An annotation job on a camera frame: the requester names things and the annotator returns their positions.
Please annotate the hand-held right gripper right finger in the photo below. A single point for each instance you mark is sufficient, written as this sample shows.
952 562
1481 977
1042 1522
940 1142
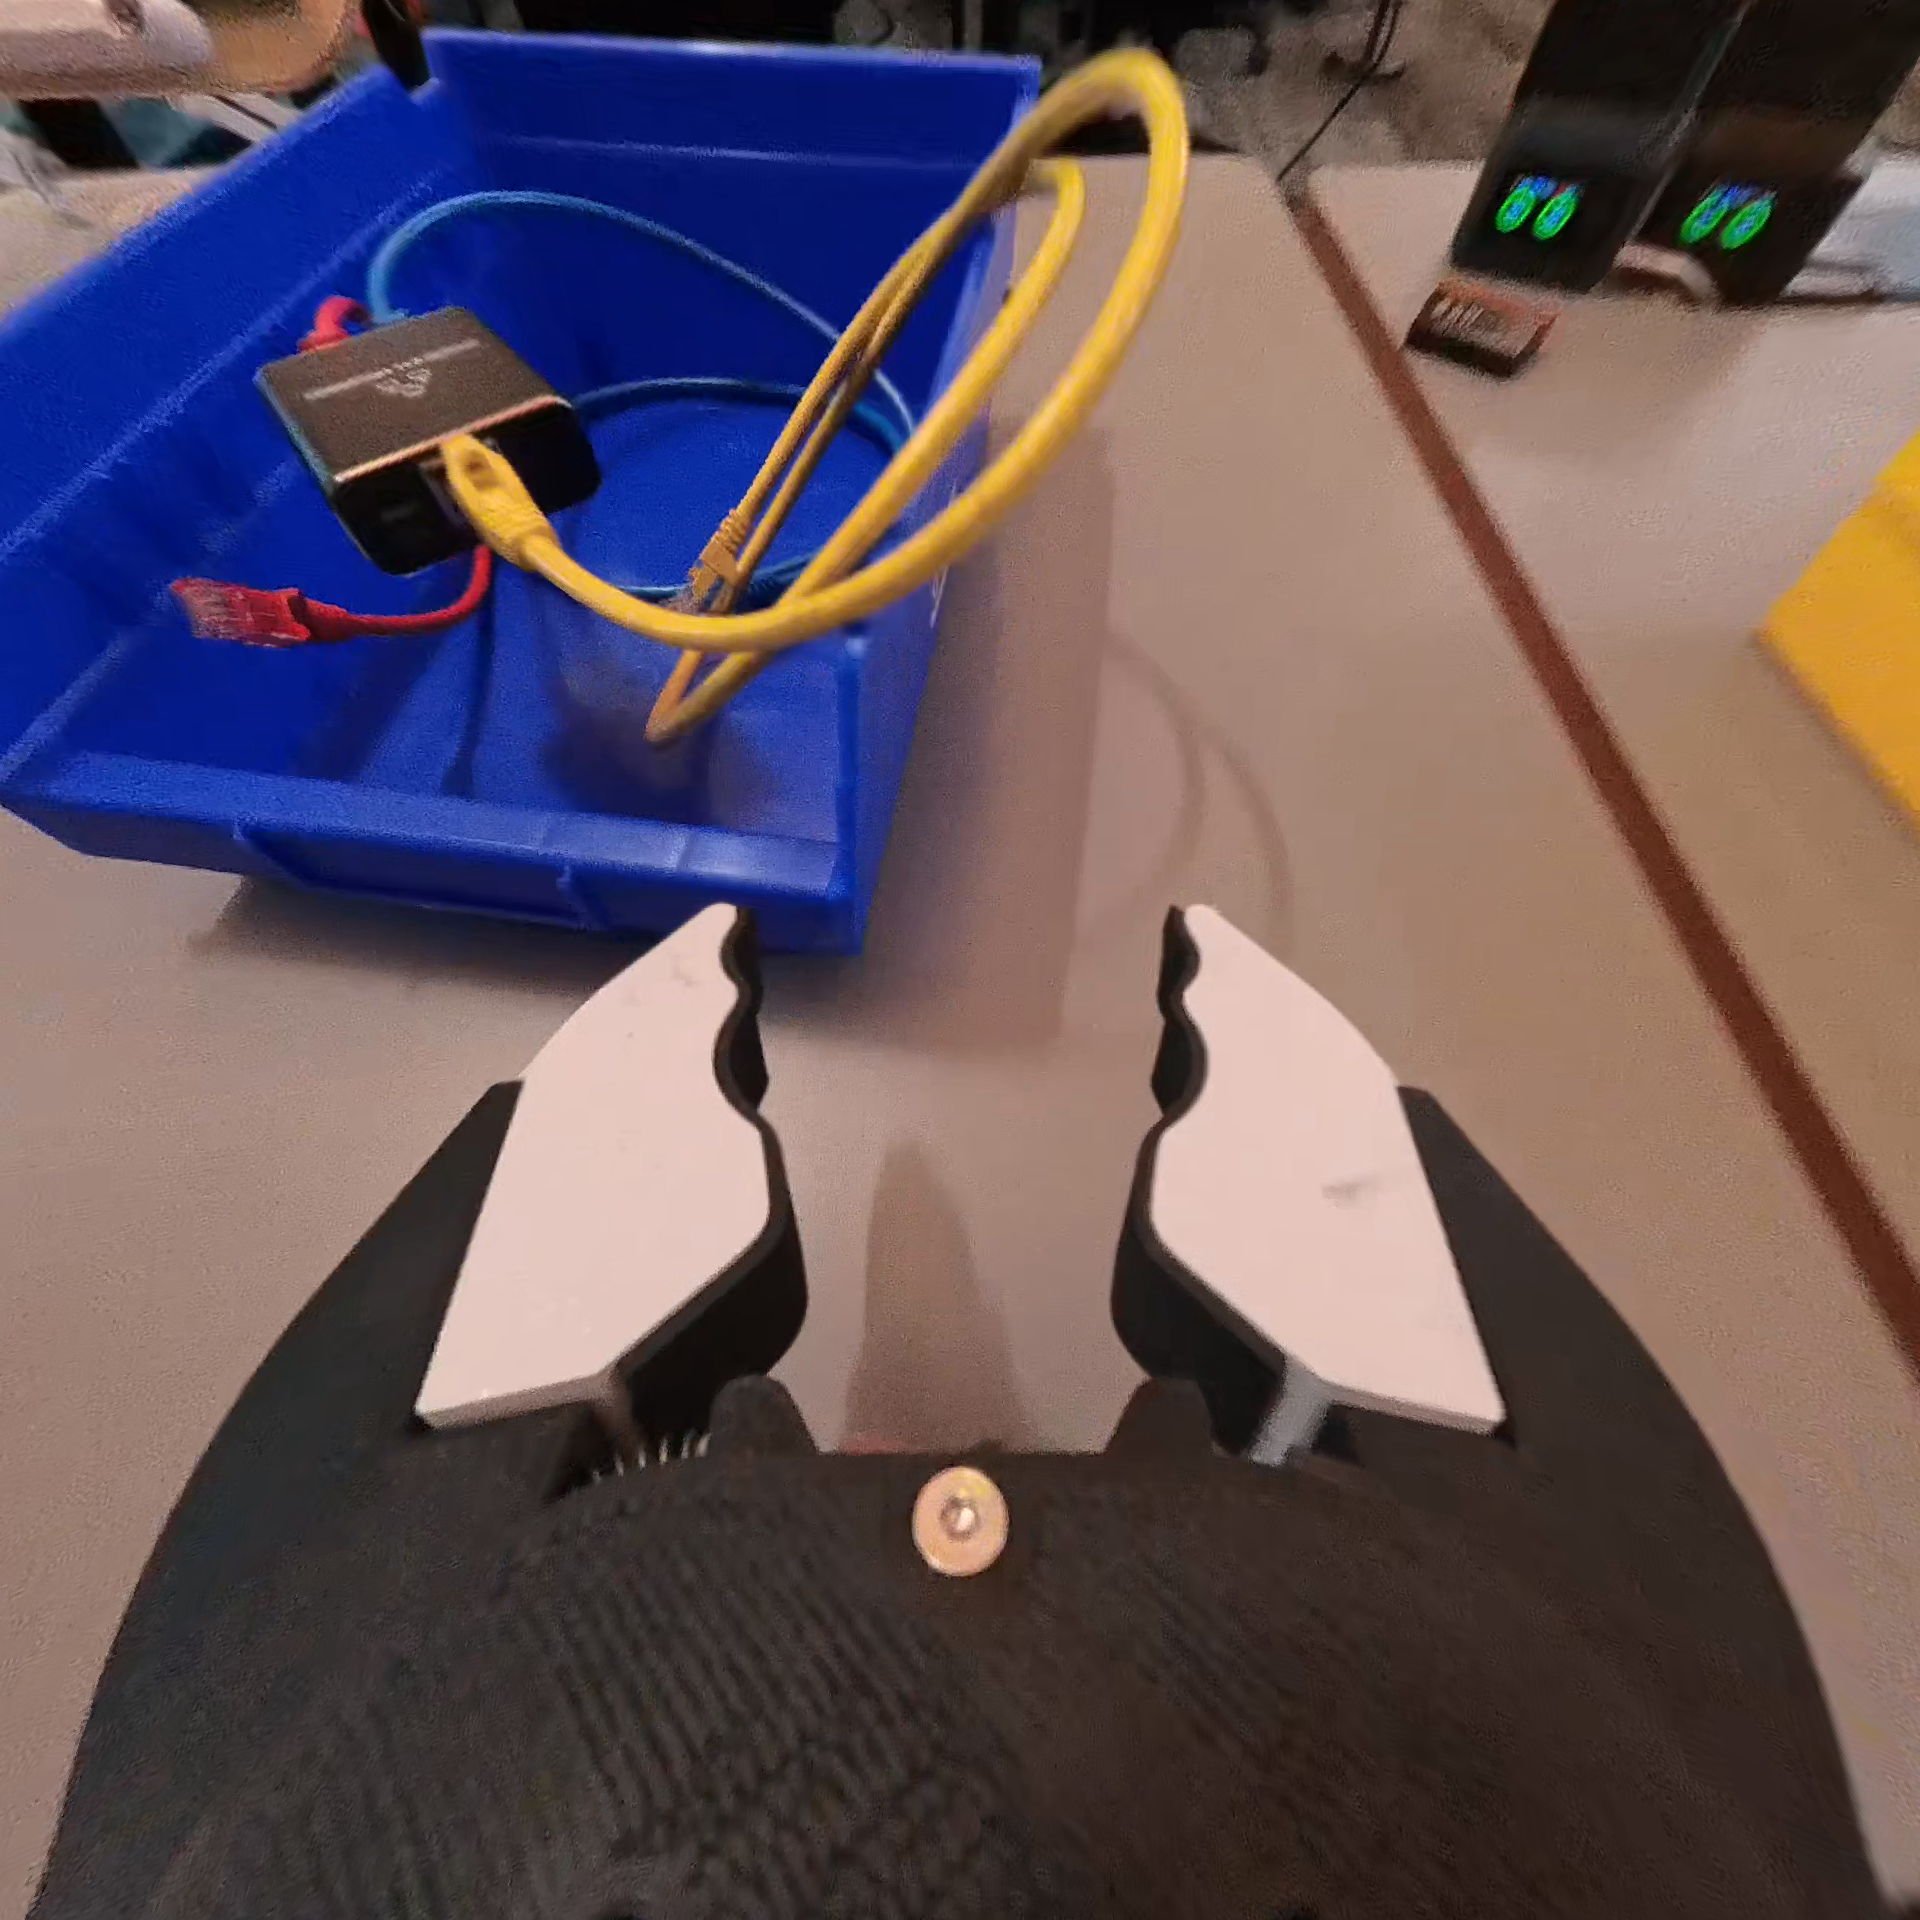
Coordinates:
1302 1186

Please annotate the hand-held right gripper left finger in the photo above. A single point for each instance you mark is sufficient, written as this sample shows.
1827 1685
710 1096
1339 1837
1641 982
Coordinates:
615 1186

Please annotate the yellow plastic bin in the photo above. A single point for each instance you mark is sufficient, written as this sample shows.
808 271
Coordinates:
1860 631

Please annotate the black network splitter box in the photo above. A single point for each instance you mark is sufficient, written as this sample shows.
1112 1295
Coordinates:
420 404

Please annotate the blue plastic bin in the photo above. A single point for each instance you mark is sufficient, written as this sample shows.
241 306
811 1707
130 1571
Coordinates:
135 451

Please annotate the grey desk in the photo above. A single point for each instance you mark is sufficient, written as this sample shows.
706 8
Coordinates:
1275 675

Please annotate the small brown box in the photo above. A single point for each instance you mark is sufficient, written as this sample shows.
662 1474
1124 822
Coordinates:
1483 322

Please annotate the black device with green lights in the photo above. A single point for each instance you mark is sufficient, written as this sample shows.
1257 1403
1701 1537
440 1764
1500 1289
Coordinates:
1784 166
1588 133

